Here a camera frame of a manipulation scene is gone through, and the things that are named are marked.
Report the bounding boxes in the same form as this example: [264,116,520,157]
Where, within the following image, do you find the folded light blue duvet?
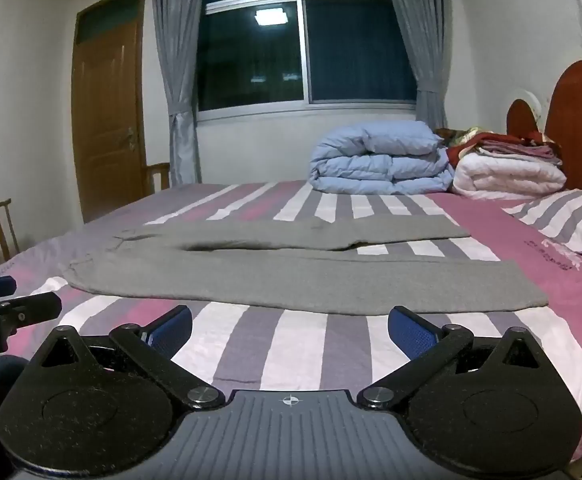
[307,120,455,195]

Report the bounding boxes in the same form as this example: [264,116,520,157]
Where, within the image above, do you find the wooden chair near door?
[142,162,171,195]

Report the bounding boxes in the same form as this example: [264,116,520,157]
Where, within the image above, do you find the right grey curtain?
[392,0,451,129]

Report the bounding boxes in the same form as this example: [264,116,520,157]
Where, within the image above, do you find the grey pants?
[64,214,548,315]

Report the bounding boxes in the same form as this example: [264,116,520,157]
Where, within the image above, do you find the left grey curtain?
[152,0,203,185]

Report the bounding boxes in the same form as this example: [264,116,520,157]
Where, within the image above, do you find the grey curtain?
[392,0,451,129]
[152,0,203,185]

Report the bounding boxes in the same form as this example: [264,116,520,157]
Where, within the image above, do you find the striped pillow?
[504,188,582,255]

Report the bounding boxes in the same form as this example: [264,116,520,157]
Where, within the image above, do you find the brown wooden door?
[71,0,147,222]

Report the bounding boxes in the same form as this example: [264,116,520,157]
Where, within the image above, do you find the folded white pink quilt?
[451,153,566,200]

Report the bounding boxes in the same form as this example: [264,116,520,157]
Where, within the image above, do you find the red wooden headboard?
[507,61,582,188]

